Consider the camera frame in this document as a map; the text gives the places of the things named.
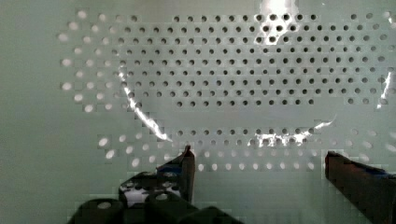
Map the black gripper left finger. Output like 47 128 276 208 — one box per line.
119 145 195 205

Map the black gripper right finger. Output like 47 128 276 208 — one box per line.
325 151 396 224

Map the mint green oval strainer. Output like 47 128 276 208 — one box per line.
1 0 395 224

